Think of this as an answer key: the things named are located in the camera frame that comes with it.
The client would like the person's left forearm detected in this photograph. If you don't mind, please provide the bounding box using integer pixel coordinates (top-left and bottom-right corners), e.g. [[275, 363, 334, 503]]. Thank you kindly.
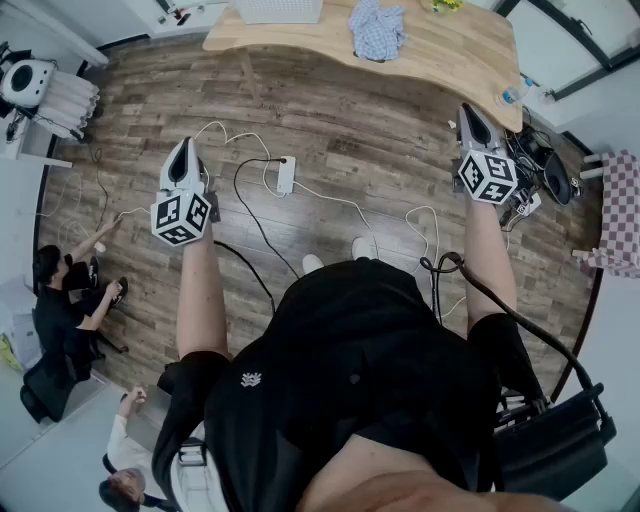
[[175, 219, 234, 360]]

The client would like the white pleated fabric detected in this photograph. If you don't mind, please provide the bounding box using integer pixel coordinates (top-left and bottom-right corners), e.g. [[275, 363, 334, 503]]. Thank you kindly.
[[37, 69, 101, 140]]

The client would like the white round device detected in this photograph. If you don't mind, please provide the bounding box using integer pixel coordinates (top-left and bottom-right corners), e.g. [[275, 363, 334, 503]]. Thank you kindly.
[[0, 58, 56, 109]]

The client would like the person's black clothing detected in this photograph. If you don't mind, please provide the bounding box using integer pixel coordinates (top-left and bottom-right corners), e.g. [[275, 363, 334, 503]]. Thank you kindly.
[[151, 257, 551, 512]]

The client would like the thin black cable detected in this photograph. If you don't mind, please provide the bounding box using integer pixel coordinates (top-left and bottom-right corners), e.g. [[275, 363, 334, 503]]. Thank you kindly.
[[214, 239, 277, 316], [233, 157, 301, 281]]

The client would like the white harness strap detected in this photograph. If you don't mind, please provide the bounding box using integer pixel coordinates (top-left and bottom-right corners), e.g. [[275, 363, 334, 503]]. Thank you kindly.
[[169, 437, 231, 512]]

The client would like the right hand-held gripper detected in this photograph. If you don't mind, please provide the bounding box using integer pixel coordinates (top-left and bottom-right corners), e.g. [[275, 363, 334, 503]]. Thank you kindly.
[[452, 102, 520, 206]]

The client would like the white power strip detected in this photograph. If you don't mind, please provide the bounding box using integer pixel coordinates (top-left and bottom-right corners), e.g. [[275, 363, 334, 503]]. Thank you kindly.
[[276, 155, 298, 197]]

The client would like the tangle of black cables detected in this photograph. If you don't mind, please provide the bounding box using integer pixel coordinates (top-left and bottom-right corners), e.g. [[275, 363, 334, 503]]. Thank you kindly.
[[503, 107, 547, 231]]

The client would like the thick black cable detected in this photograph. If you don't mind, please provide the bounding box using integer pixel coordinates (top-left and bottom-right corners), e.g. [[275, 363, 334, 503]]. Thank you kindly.
[[419, 251, 609, 401]]

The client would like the thin white cable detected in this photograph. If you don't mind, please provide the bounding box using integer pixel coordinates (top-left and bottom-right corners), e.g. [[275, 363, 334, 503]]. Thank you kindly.
[[122, 120, 281, 219], [292, 180, 384, 249], [403, 204, 469, 321]]

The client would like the person's right forearm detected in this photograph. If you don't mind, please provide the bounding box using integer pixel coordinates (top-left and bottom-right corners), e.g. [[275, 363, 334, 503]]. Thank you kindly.
[[463, 192, 519, 336]]

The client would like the blue checked shirt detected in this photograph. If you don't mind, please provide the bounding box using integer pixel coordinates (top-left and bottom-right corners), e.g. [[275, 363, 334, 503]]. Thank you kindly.
[[348, 0, 409, 64]]

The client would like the yellow sunflower bouquet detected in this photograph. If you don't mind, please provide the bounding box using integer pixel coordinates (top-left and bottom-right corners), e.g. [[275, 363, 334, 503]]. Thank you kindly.
[[421, 0, 466, 15]]

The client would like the black round device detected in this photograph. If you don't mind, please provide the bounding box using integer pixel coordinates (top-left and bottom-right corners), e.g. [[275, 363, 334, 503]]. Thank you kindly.
[[543, 152, 574, 207]]

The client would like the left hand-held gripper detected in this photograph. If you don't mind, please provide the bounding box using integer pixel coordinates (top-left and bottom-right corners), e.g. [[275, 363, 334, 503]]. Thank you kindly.
[[151, 135, 222, 248]]

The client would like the white plastic basket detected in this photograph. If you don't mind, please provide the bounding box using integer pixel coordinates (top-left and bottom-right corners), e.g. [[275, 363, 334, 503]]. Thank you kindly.
[[232, 0, 325, 25]]

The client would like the black equipment bag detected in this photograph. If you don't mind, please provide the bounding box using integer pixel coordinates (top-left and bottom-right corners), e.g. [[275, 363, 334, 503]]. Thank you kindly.
[[492, 382, 619, 501]]

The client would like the clear bottle with blue cap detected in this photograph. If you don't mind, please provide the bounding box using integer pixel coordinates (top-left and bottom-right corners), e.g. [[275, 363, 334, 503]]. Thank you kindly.
[[497, 84, 534, 107]]

